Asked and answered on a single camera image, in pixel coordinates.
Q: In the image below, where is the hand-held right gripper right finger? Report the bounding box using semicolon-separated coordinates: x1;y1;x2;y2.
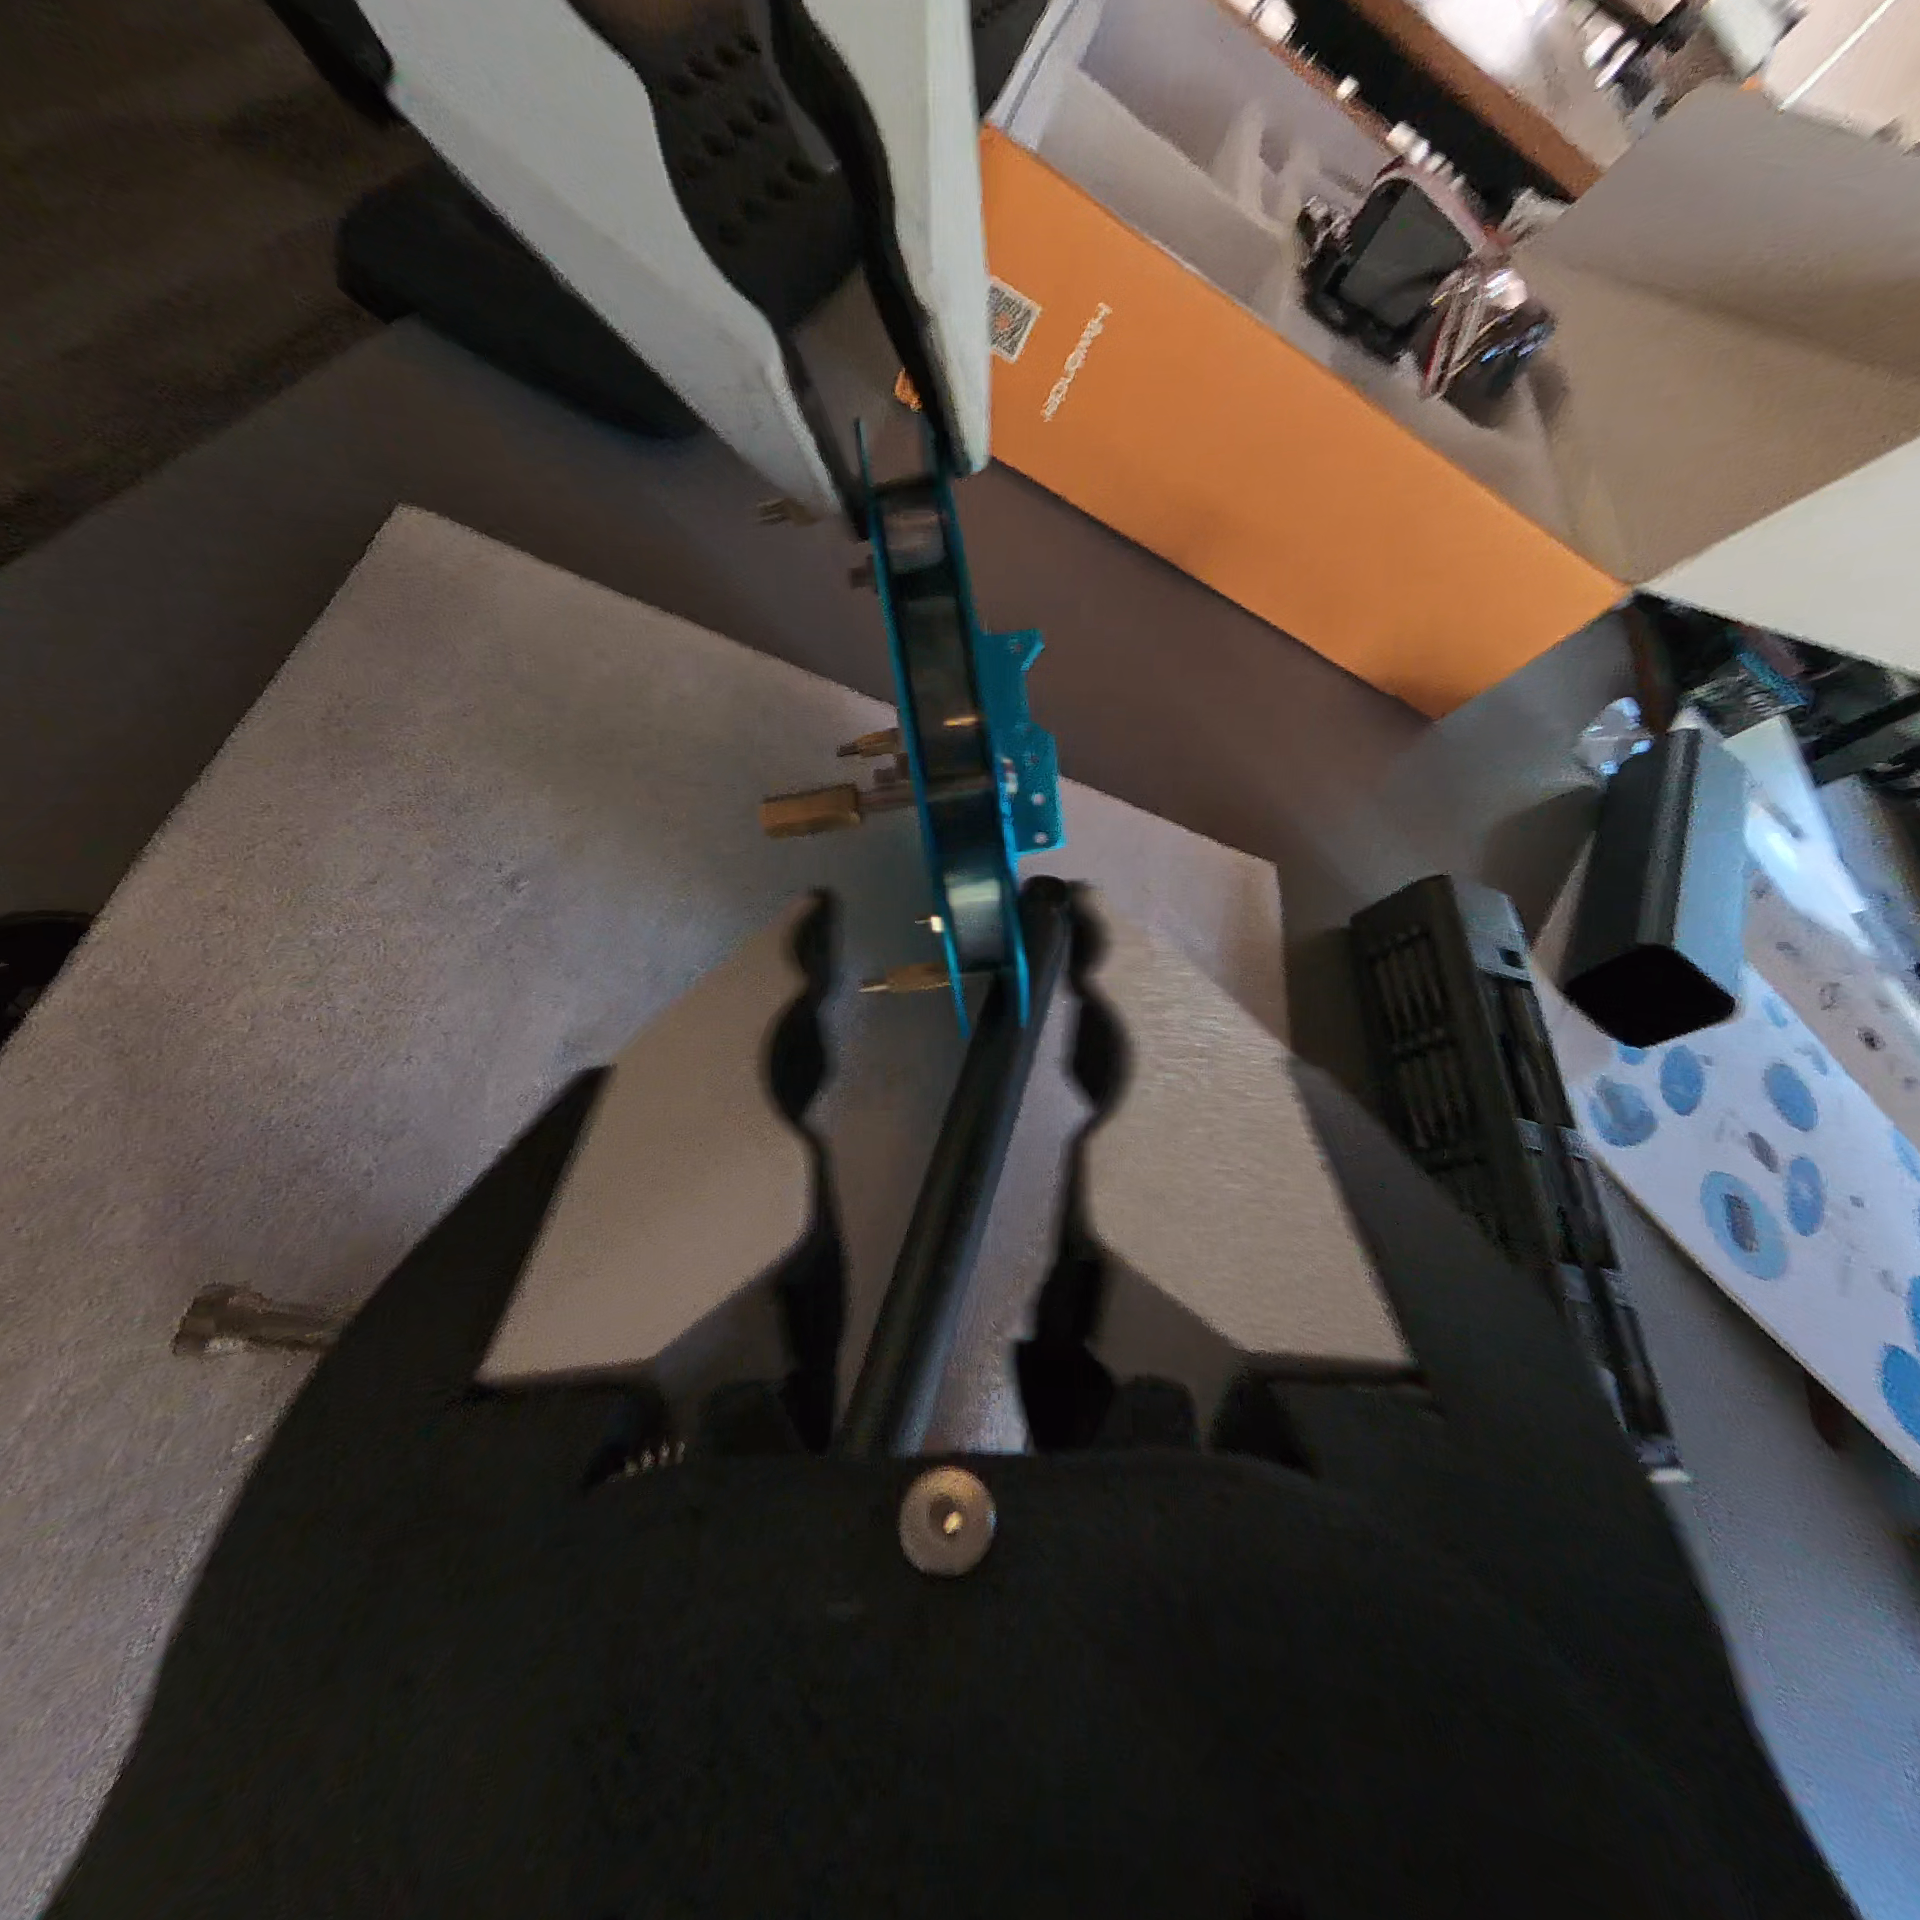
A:
1020;878;1425;1453

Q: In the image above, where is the printed instruction sheet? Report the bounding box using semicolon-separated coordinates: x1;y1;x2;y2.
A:
1536;721;1920;1478

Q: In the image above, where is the metal cross wrench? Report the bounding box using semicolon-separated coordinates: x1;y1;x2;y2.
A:
172;1282;339;1361

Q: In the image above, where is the black rectangular case sleeve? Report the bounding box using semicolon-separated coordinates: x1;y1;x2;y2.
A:
1559;726;1758;1049

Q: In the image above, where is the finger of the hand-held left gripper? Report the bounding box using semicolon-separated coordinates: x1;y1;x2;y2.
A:
359;0;860;522
791;0;995;479

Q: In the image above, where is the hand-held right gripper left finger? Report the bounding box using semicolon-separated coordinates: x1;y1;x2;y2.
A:
477;887;847;1453

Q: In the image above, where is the black perforated foam pad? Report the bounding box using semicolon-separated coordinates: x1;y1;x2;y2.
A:
336;0;863;442

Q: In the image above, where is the orange cardboard box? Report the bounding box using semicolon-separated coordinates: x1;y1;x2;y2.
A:
975;0;1920;721

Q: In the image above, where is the blue round metal turntable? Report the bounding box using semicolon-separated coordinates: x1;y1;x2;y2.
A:
756;415;1057;1041

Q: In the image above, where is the wooden table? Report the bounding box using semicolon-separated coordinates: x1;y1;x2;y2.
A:
1319;0;1637;196

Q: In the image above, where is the white foam sheet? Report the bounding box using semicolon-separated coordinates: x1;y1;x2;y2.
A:
0;505;1292;1877

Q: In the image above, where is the black screwdriver bit case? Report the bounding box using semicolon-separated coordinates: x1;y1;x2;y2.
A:
1351;874;1688;1478

